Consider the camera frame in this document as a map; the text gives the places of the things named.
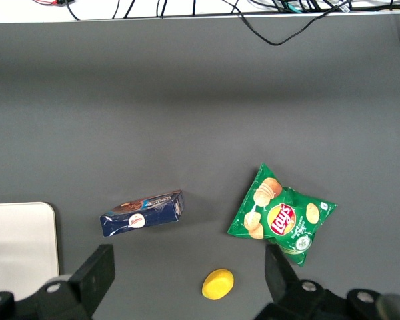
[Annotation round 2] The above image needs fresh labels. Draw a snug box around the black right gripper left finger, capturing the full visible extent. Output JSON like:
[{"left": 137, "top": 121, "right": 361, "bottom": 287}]
[{"left": 0, "top": 244, "right": 116, "bottom": 320}]

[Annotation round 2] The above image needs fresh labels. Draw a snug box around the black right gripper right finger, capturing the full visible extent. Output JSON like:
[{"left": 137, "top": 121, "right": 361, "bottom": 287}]
[{"left": 255, "top": 245, "right": 385, "bottom": 320}]

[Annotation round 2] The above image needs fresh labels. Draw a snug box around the dark blue cookie box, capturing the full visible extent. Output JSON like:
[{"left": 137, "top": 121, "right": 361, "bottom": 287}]
[{"left": 99, "top": 189, "right": 185, "bottom": 238}]

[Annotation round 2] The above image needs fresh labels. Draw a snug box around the yellow lemon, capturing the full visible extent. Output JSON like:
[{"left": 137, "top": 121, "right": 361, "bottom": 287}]
[{"left": 201, "top": 268, "right": 235, "bottom": 301}]

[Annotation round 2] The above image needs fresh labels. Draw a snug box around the green Lays chips bag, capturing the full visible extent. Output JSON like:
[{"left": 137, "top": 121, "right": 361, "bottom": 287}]
[{"left": 226, "top": 162, "right": 338, "bottom": 267}]

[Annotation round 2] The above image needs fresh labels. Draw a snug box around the dark grey table mat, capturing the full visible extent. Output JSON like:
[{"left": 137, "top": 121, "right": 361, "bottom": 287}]
[{"left": 0, "top": 11, "right": 400, "bottom": 320}]

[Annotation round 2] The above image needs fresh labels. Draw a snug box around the black looped cable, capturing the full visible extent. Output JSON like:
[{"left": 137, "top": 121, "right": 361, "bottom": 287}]
[{"left": 221, "top": 0, "right": 353, "bottom": 46}]

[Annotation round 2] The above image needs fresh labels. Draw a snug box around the black hanging cable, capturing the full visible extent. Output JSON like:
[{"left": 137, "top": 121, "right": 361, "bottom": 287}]
[{"left": 61, "top": 0, "right": 81, "bottom": 21}]

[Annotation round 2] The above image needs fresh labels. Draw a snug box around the teal cable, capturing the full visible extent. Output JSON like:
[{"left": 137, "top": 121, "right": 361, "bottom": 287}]
[{"left": 279, "top": 0, "right": 323, "bottom": 15}]

